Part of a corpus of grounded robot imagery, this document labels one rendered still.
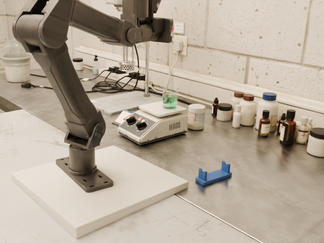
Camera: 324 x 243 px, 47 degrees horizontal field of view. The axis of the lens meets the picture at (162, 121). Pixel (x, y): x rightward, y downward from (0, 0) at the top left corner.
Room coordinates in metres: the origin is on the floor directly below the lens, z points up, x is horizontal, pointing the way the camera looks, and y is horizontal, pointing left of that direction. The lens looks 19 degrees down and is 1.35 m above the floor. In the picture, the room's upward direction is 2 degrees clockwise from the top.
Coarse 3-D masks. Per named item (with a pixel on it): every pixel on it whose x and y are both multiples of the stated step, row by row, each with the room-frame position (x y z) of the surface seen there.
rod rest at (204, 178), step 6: (222, 162) 0.90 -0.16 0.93; (222, 168) 0.89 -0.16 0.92; (228, 168) 0.88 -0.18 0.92; (204, 174) 0.83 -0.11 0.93; (210, 174) 0.87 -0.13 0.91; (216, 174) 0.87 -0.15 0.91; (222, 174) 0.87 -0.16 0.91; (228, 174) 0.87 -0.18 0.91; (198, 180) 0.84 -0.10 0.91; (204, 180) 0.83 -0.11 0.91; (210, 180) 0.84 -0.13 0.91; (216, 180) 0.85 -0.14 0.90
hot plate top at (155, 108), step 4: (148, 104) 1.22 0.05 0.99; (152, 104) 1.22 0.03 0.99; (156, 104) 1.22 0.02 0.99; (160, 104) 1.23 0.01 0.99; (140, 108) 1.19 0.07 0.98; (144, 108) 1.17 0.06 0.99; (148, 108) 1.17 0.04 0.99; (152, 108) 1.17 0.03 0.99; (156, 108) 1.17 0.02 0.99; (160, 108) 1.18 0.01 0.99; (176, 108) 1.18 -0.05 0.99; (180, 108) 1.18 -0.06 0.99; (184, 108) 1.18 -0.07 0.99; (148, 112) 1.15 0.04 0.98; (152, 112) 1.14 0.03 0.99; (156, 112) 1.13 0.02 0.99; (160, 112) 1.13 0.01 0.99; (164, 112) 1.14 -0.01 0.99; (168, 112) 1.14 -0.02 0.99; (172, 112) 1.14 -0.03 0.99; (176, 112) 1.15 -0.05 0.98; (180, 112) 1.17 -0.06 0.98; (160, 116) 1.11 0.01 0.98
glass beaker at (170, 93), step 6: (168, 84) 1.21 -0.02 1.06; (162, 90) 1.19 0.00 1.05; (168, 90) 1.16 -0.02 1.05; (174, 90) 1.17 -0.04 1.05; (162, 96) 1.18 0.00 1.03; (168, 96) 1.16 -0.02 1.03; (174, 96) 1.17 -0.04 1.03; (162, 102) 1.18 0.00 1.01; (168, 102) 1.16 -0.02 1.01; (174, 102) 1.17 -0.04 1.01; (168, 108) 1.16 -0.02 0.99; (174, 108) 1.17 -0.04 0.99
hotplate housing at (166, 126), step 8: (136, 112) 1.19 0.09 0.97; (144, 112) 1.18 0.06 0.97; (152, 120) 1.12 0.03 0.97; (160, 120) 1.11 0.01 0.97; (168, 120) 1.13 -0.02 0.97; (176, 120) 1.15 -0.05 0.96; (184, 120) 1.17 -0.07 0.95; (120, 128) 1.15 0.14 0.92; (152, 128) 1.09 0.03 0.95; (160, 128) 1.11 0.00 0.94; (168, 128) 1.13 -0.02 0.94; (176, 128) 1.15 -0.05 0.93; (184, 128) 1.17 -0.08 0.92; (128, 136) 1.11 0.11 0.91; (136, 136) 1.08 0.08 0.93; (144, 136) 1.07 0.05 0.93; (152, 136) 1.09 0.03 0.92; (160, 136) 1.11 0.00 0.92; (168, 136) 1.13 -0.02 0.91
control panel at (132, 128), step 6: (138, 114) 1.18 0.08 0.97; (138, 120) 1.14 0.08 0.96; (144, 120) 1.13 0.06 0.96; (150, 120) 1.12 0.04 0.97; (120, 126) 1.15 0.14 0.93; (126, 126) 1.14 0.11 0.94; (132, 126) 1.13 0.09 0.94; (150, 126) 1.09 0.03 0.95; (132, 132) 1.10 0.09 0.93; (138, 132) 1.09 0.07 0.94; (144, 132) 1.08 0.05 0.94
